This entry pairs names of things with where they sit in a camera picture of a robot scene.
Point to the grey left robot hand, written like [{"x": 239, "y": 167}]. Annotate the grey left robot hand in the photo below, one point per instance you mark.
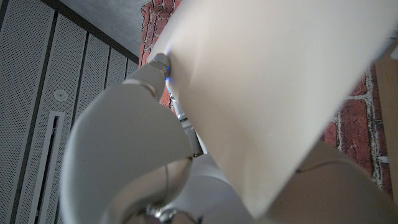
[{"x": 124, "y": 130}]

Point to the thin beige paper folder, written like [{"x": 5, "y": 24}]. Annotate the thin beige paper folder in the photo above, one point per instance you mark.
[{"x": 264, "y": 77}]

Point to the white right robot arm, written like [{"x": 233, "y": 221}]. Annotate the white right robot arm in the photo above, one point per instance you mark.
[{"x": 326, "y": 193}]

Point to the round white ceiling sensor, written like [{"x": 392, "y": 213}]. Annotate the round white ceiling sensor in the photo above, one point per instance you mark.
[{"x": 60, "y": 95}]

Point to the white ceiling vent slot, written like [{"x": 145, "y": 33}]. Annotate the white ceiling vent slot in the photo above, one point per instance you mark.
[{"x": 46, "y": 161}]

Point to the red brick print backdrop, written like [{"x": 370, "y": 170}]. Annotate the red brick print backdrop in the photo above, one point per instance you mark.
[{"x": 354, "y": 124}]

